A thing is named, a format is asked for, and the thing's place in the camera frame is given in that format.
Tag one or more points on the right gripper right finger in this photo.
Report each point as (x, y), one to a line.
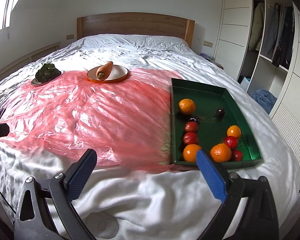
(259, 219)

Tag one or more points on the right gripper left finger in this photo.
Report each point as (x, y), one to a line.
(33, 219)

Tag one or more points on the small orange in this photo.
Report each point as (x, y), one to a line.
(234, 131)

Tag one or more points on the dark red plum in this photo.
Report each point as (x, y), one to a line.
(191, 127)

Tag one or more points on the textured mandarin orange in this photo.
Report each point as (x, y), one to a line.
(187, 106)

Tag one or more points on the green leafy vegetable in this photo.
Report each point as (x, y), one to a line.
(47, 73)

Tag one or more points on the red plum in tray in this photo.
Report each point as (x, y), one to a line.
(237, 155)

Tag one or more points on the mandarin in tray right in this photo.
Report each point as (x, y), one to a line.
(221, 153)

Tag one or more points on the red apple in tray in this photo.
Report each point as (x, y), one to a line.
(231, 142)

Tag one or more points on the white bed sheet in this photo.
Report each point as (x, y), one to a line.
(145, 205)

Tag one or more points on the orange in tray front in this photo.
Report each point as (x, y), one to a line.
(190, 151)

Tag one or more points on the orange carrot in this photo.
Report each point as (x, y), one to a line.
(104, 71)

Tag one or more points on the green rectangular tray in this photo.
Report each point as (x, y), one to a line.
(212, 131)

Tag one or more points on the blue folded blanket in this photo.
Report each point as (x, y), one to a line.
(265, 99)

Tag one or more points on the pink plastic sheet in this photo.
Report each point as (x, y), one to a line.
(127, 123)

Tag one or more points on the white shopping bag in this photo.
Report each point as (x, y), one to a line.
(245, 83)

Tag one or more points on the wooden headboard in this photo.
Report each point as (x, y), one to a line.
(138, 23)

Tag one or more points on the bedside table with items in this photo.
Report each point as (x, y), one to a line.
(211, 59)

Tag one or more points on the hanging dark clothes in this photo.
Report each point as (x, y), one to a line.
(272, 32)

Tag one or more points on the white wardrobe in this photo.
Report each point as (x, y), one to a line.
(233, 53)

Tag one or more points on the wall socket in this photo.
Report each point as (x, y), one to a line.
(208, 44)

